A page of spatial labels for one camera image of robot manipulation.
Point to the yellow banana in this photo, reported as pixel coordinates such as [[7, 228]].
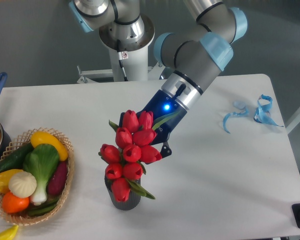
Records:
[[9, 233]]

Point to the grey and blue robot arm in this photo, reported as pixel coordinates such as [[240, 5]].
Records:
[[196, 58]]

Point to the yellow bell pepper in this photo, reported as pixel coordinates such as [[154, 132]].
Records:
[[5, 177]]

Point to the blue ribbon left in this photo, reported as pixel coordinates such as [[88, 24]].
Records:
[[242, 111]]

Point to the blue ribbon right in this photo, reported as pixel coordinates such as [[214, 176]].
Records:
[[262, 112]]

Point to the dark grey ribbed vase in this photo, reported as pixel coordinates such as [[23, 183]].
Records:
[[117, 177]]

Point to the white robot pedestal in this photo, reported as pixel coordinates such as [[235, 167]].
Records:
[[128, 47]]

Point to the red tulip bouquet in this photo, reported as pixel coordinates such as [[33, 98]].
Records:
[[132, 141]]

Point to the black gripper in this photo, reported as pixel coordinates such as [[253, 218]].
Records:
[[167, 114]]

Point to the purple sweet potato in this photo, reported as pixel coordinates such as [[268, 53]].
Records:
[[58, 180]]

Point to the blue ribbon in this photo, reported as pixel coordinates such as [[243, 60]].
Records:
[[262, 112], [242, 111]]

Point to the white steamed bun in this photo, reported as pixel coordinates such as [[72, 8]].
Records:
[[22, 184]]

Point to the green pea pods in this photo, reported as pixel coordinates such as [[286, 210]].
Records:
[[42, 209]]

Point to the green bok choy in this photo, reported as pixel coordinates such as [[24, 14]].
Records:
[[41, 163]]

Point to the green cucumber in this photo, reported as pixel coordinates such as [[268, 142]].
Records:
[[16, 159]]

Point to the woven bamboo basket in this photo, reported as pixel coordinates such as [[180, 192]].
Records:
[[21, 218]]

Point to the orange fruit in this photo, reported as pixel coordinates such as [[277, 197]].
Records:
[[12, 204]]

